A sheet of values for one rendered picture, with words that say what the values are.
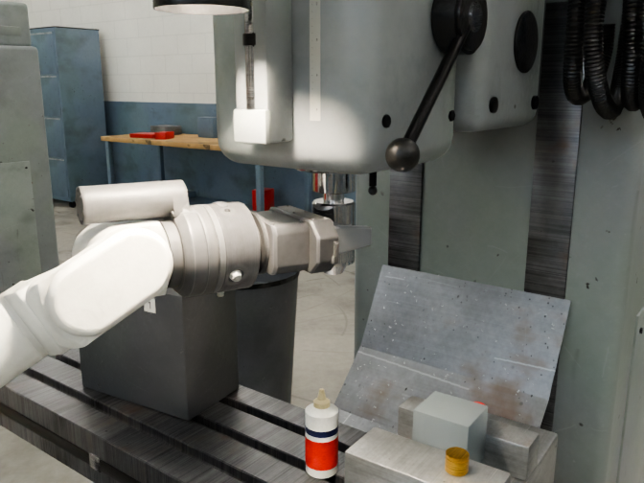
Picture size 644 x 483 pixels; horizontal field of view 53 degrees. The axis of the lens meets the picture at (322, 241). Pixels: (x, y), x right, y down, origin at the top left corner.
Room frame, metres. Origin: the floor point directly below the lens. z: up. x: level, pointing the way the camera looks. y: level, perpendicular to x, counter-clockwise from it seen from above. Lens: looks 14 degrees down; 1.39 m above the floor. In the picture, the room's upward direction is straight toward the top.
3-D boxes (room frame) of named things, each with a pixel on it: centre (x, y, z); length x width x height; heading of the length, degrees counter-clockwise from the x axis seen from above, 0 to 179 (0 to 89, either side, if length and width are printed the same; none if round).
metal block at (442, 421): (0.60, -0.13, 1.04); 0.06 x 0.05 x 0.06; 55
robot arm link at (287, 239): (0.64, 0.07, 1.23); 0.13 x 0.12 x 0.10; 31
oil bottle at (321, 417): (0.71, 0.00, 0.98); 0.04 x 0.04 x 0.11
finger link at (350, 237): (0.66, -0.03, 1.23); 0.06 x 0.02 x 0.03; 121
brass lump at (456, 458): (0.54, -0.13, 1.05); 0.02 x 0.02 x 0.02
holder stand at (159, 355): (0.93, 0.25, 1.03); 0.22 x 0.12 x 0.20; 60
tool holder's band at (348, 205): (0.69, -0.01, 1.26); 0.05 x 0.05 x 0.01
